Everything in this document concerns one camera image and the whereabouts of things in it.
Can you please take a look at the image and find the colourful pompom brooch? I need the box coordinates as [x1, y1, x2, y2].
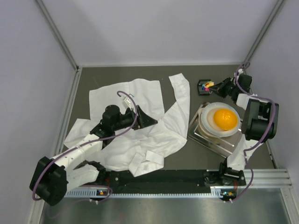
[201, 81, 214, 92]

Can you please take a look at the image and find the white shirt garment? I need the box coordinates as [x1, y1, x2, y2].
[64, 74, 190, 177]

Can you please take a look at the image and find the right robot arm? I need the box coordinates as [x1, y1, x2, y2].
[203, 74, 279, 181]

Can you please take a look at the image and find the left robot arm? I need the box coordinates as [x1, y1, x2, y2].
[29, 105, 158, 206]

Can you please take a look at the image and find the small black open box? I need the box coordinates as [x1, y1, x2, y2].
[197, 79, 211, 96]

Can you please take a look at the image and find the white bowl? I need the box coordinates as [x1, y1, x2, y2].
[200, 102, 241, 137]

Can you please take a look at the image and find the metal tray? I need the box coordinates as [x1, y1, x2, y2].
[187, 102, 242, 158]

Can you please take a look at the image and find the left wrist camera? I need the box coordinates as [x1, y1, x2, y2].
[122, 94, 135, 110]

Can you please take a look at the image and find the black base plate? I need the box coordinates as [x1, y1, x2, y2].
[79, 169, 246, 194]

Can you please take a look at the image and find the grey cable duct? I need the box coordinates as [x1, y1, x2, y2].
[65, 188, 234, 199]

